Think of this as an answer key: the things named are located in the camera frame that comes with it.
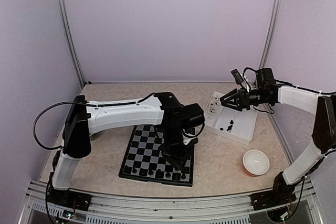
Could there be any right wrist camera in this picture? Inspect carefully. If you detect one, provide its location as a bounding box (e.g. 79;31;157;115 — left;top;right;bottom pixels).
230;69;251;92

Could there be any white plastic piece tray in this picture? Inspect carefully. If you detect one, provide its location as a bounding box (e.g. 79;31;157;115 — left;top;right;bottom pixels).
204;91;257;145

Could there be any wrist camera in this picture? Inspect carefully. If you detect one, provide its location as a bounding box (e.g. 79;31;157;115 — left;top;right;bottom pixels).
230;69;251;92
183;137;198;146

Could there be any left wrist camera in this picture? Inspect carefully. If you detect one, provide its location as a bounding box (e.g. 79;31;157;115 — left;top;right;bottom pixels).
183;137;198;146

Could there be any white chess pieces pile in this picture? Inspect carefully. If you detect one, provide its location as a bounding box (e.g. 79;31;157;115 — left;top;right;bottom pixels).
208;97;221;114

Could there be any right aluminium frame post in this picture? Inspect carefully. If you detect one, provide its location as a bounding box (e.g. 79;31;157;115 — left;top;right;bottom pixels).
259;0;281;69

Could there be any black grey chessboard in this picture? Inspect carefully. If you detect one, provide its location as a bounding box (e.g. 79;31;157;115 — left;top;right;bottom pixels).
119;125;194;187

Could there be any aluminium frame post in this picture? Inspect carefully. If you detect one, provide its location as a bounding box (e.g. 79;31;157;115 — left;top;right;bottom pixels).
259;0;281;69
57;0;86;88

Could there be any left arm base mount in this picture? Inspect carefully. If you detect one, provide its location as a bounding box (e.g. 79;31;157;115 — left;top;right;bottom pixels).
47;190;92;211

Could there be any white orange bowl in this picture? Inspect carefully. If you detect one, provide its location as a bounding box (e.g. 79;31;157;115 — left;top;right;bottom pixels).
242;150;270;176

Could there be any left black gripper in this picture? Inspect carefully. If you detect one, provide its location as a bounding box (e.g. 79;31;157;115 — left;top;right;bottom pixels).
159;125;195;172

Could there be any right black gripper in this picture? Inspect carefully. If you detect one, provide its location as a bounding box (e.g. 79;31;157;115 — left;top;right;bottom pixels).
220;87;271;111

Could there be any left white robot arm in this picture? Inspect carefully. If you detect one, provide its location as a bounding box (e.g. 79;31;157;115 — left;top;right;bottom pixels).
33;92;205;206

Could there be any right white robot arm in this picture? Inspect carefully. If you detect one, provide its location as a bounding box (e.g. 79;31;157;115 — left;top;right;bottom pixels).
220;68;335;205

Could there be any aluminium front rail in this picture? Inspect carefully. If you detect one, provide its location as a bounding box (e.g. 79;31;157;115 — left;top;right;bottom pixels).
18;181;324;223

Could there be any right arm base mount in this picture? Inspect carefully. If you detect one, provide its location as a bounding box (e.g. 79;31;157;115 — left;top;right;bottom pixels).
250;190;297;211

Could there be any left aluminium frame post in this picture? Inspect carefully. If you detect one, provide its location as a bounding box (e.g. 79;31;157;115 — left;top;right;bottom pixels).
57;0;86;88

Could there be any black chess pieces pile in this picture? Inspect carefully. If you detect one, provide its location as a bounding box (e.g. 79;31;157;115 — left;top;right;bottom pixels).
219;120;234;132

